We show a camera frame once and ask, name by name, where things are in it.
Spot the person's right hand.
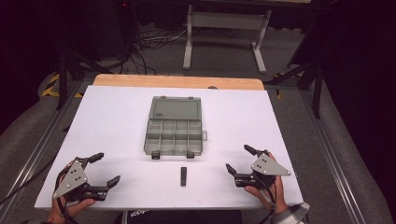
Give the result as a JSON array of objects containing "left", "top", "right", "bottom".
[{"left": 244, "top": 151, "right": 290, "bottom": 216}]

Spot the grey metal stand frame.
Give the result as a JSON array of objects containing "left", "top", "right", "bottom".
[{"left": 182, "top": 3, "right": 273, "bottom": 75}]

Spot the small black bar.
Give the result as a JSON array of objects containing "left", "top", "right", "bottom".
[{"left": 179, "top": 166, "right": 188, "bottom": 188}]

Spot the white table board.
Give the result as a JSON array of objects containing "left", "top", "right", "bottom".
[{"left": 34, "top": 85, "right": 304, "bottom": 211}]

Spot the clear grey compartment box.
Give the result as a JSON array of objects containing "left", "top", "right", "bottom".
[{"left": 143, "top": 95, "right": 208, "bottom": 161}]

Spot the person's left hand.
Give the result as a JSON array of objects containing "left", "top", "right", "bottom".
[{"left": 46, "top": 160, "right": 96, "bottom": 223}]

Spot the left hand-held gripper cable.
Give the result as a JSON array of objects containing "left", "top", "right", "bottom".
[{"left": 53, "top": 166, "right": 78, "bottom": 224}]

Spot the aluminium floor rail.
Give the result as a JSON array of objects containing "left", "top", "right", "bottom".
[
  {"left": 0, "top": 78, "right": 85, "bottom": 224},
  {"left": 297, "top": 88, "right": 368, "bottom": 224}
]

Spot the black tripod stand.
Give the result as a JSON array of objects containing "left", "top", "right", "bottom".
[
  {"left": 54, "top": 50, "right": 106, "bottom": 111},
  {"left": 265, "top": 59, "right": 326, "bottom": 119}
]

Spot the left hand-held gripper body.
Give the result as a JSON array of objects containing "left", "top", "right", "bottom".
[{"left": 51, "top": 156, "right": 109, "bottom": 203}]

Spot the wooden table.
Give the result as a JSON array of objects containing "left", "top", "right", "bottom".
[{"left": 92, "top": 73, "right": 265, "bottom": 91}]

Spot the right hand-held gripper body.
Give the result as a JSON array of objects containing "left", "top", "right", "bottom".
[{"left": 233, "top": 148, "right": 292, "bottom": 189}]

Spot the black device with red light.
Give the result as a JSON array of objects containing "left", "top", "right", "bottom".
[{"left": 115, "top": 0, "right": 139, "bottom": 64}]

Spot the right hand-held gripper cable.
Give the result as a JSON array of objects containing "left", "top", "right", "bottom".
[{"left": 257, "top": 175, "right": 278, "bottom": 224}]

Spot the hand-held gripper cable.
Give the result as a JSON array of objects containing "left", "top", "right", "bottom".
[
  {"left": 257, "top": 175, "right": 278, "bottom": 224},
  {"left": 53, "top": 166, "right": 78, "bottom": 224}
]

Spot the tangle of black floor cables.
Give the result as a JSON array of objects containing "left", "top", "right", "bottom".
[{"left": 120, "top": 26, "right": 241, "bottom": 77}]

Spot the person's dark clothing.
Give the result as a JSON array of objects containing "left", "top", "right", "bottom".
[{"left": 113, "top": 209, "right": 244, "bottom": 224}]

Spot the yellow black hazard tape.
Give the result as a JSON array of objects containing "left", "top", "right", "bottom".
[{"left": 41, "top": 72, "right": 84, "bottom": 99}]

